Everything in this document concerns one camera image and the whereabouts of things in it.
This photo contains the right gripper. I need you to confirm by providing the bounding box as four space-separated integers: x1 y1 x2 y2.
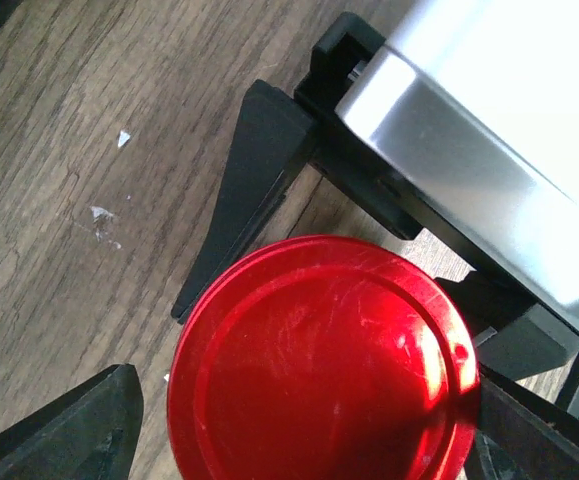
296 1 579 383

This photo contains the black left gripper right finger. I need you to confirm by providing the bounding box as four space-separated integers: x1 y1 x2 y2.
464 367 579 479

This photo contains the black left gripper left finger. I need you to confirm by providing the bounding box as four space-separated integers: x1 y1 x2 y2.
0 364 144 479

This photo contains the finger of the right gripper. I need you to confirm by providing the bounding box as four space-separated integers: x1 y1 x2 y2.
171 80 315 323

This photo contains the red jar lid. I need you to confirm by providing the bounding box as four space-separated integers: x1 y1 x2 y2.
167 235 480 479

